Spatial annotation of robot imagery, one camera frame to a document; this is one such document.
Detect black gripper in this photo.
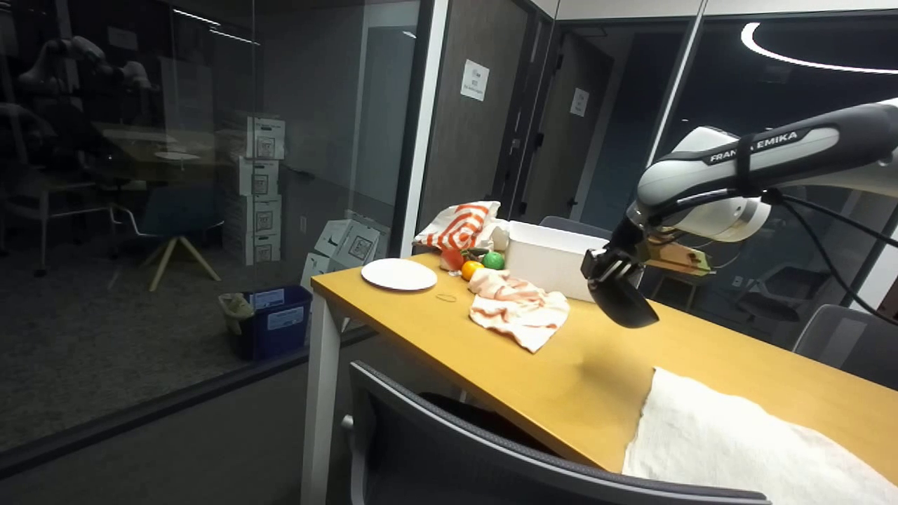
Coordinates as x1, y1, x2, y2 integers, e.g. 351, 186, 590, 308
606, 219, 646, 276

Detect black bowl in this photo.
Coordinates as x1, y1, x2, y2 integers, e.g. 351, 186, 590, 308
581, 250, 656, 329

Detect white terry towel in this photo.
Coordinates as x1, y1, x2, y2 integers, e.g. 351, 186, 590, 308
623, 367, 898, 505

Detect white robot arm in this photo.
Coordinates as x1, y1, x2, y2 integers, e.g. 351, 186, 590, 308
594, 97, 898, 277

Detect white plastic bin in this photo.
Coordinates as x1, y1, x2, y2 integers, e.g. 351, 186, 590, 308
491, 221, 602, 299

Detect peach patterned cloth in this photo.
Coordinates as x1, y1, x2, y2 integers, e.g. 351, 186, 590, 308
469, 269, 570, 354

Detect green fruit toy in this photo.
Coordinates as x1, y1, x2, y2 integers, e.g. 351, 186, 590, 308
480, 253, 504, 269

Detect orange fruit toy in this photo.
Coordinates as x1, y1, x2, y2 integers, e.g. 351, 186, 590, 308
459, 260, 483, 281

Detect orange white striped bag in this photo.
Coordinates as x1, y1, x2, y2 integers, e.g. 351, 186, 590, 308
414, 198, 500, 250

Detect white plate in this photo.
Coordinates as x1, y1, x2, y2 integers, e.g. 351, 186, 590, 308
358, 257, 438, 291

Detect grey office chair left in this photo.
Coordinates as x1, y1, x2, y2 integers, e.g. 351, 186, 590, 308
351, 361, 769, 505

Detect blue bin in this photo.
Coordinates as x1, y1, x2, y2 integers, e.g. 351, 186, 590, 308
218, 287, 310, 361

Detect stacked white boxes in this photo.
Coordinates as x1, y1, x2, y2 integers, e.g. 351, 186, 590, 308
237, 118, 285, 263

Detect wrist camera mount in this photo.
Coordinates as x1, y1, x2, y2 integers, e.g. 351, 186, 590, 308
646, 239, 712, 277

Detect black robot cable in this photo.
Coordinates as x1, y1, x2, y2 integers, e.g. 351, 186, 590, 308
766, 189, 898, 326

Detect paper sign on wall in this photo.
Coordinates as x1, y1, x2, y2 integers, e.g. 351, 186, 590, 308
459, 58, 487, 102

